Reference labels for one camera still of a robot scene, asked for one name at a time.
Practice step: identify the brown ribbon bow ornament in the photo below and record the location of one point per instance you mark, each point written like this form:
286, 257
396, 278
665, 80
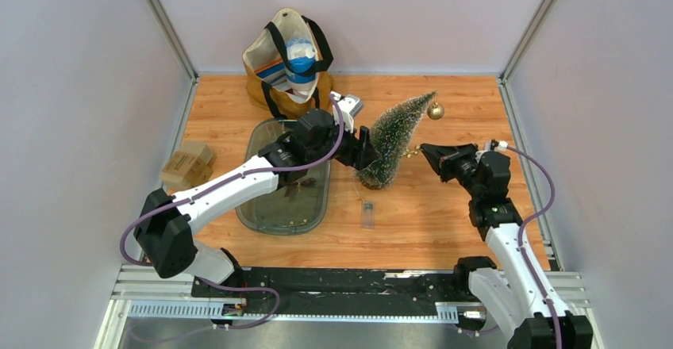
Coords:
296, 187

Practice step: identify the clear plastic battery box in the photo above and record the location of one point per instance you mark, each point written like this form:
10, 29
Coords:
368, 215

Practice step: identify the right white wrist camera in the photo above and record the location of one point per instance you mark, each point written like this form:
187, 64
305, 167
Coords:
493, 145

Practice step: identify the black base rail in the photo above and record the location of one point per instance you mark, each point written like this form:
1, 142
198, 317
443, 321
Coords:
345, 292

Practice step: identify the cardboard wrapped felt pads pack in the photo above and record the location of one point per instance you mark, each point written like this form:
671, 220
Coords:
189, 166

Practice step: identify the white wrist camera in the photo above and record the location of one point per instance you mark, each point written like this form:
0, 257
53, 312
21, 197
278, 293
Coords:
493, 145
346, 108

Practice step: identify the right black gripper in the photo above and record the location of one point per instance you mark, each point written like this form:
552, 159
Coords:
442, 158

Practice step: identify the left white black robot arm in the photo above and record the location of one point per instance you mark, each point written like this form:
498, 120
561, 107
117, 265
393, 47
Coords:
167, 225

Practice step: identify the blue white bottle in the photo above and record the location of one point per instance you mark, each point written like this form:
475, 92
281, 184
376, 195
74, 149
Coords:
301, 55

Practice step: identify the gold bead garland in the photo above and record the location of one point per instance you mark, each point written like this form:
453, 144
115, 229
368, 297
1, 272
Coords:
411, 152

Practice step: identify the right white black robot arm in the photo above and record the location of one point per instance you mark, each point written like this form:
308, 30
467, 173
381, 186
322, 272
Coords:
513, 288

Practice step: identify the yellow canvas tote bag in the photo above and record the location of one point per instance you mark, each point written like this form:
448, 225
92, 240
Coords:
265, 62

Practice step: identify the small frosted christmas tree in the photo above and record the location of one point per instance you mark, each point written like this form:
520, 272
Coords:
391, 134

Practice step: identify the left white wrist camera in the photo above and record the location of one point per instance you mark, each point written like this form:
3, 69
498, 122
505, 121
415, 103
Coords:
346, 108

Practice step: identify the gold bell ornament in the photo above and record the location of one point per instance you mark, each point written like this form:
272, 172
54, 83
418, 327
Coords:
435, 111

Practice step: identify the clear glass tray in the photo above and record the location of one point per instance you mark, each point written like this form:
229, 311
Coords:
273, 214

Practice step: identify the aluminium frame rail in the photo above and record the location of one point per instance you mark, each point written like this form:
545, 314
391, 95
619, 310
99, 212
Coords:
153, 296

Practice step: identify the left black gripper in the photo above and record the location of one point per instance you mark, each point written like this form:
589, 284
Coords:
360, 152

